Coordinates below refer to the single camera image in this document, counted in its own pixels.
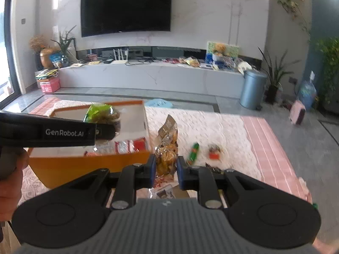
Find white labelled candy ball packet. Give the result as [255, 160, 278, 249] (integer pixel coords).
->
[150, 185, 190, 200]

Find small red snack packet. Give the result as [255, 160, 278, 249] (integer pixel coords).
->
[207, 144, 223, 160]

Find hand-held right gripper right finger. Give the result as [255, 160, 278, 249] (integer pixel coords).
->
[177, 156, 265, 209]

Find white marble television console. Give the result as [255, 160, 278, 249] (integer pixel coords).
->
[57, 58, 245, 92]

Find orange spicy strips packet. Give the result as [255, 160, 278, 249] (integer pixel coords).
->
[152, 176, 175, 188]

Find black cables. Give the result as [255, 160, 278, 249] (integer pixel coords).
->
[127, 55, 154, 65]

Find light blue floor mat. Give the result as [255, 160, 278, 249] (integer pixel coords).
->
[145, 99, 174, 108]

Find stack of papers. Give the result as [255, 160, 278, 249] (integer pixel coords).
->
[35, 69, 59, 81]

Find long-leaf plant in black pot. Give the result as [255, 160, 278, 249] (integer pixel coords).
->
[258, 46, 294, 105]

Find orange cardboard box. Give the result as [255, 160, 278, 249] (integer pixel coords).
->
[26, 100, 153, 189]

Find grey pedal trash can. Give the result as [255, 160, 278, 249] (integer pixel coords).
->
[240, 69, 268, 111]

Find golden vase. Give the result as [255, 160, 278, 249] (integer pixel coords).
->
[39, 47, 57, 69]

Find green sausage stick packet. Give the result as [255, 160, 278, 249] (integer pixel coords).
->
[187, 142, 200, 164]

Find clear crinkled snack packet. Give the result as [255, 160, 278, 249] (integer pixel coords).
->
[93, 141, 117, 156]

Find dark snack packet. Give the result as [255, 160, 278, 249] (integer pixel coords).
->
[205, 163, 225, 175]

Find pink storage box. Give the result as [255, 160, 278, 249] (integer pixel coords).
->
[39, 77, 61, 94]

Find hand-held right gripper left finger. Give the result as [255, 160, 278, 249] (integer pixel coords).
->
[69, 154, 157, 210]

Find pink space heater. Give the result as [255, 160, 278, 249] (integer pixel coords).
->
[289, 100, 306, 125]

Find dried flower bunch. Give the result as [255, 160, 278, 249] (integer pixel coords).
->
[29, 34, 48, 52]

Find clear bag of brown snacks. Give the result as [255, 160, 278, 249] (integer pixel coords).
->
[154, 114, 178, 176]

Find blue water jug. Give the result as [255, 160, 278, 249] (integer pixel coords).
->
[298, 71, 317, 112]

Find white router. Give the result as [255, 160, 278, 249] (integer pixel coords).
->
[110, 48, 129, 65]

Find hanging vine plant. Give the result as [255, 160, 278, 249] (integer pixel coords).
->
[275, 0, 311, 43]

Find person's left hand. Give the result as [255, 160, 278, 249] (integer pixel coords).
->
[0, 148, 30, 221]

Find green vegetable snack packet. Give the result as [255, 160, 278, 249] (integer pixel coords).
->
[83, 103, 122, 135]

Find green plant in glass vase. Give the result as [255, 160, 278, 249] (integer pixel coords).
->
[50, 25, 77, 68]

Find blue snack bag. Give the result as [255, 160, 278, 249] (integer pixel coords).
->
[49, 51, 64, 66]

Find green bamboo picture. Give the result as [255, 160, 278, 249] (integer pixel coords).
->
[206, 41, 239, 59]

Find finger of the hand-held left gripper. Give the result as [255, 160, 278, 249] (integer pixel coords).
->
[95, 123, 117, 141]

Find white round device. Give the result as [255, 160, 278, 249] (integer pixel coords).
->
[237, 61, 252, 75]

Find black wall television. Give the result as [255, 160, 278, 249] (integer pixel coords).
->
[80, 0, 171, 38]

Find green pothos plant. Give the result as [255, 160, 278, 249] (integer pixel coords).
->
[316, 37, 339, 106]

